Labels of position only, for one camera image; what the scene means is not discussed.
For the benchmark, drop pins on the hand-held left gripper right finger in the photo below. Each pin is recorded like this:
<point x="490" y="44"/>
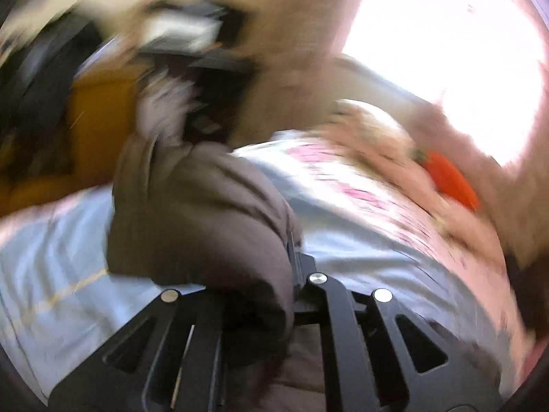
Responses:
<point x="343" y="330"/>

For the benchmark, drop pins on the orange wooden furniture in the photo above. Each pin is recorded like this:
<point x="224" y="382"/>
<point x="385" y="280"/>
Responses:
<point x="73" y="137"/>

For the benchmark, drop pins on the orange carrot plush toy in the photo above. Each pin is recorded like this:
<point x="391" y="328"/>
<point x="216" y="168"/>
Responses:
<point x="452" y="180"/>

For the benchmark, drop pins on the dark shelf with clutter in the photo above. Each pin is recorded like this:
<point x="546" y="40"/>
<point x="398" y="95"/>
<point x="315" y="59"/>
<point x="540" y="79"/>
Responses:
<point x="193" y="51"/>

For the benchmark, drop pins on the pink patterned blanket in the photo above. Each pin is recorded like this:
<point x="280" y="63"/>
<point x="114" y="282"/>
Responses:
<point x="386" y="180"/>

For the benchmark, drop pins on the light blue bed sheet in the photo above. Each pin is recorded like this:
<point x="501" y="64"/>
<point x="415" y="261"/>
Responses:
<point x="85" y="257"/>

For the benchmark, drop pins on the beige curtain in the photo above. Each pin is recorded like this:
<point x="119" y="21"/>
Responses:
<point x="296" y="43"/>

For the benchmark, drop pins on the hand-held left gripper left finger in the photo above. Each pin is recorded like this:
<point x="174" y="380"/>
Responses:
<point x="171" y="343"/>

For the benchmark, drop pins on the brown garment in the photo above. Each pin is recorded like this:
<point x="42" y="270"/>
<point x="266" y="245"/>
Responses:
<point x="201" y="227"/>

